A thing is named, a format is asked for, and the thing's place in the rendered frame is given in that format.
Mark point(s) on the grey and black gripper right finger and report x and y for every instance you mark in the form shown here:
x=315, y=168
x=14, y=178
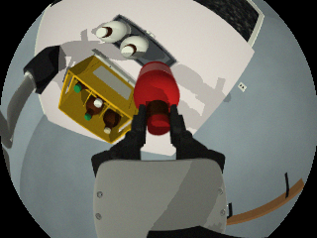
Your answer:
x=186, y=146

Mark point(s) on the red bottle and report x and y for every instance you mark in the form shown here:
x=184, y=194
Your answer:
x=157, y=89

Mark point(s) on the yellow crate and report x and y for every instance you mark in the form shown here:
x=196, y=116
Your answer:
x=106, y=83

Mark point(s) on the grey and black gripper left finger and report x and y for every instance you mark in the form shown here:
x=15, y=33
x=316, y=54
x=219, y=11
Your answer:
x=130, y=146

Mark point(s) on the white bottle with grey label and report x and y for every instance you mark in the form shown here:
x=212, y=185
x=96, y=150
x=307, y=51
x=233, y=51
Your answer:
x=115, y=31
x=134, y=47

